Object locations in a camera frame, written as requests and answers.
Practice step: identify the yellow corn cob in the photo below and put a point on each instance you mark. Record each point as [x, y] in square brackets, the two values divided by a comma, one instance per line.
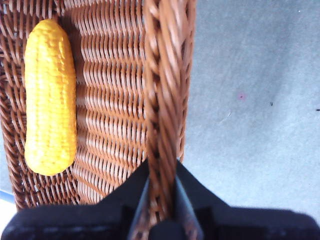
[50, 100]

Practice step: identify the brown wicker basket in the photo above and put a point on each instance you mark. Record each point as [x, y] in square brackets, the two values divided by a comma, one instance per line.
[112, 100]

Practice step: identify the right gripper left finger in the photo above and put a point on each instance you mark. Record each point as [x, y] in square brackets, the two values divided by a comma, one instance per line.
[87, 222]

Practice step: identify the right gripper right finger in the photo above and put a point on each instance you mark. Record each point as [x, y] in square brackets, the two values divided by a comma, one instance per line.
[237, 225]

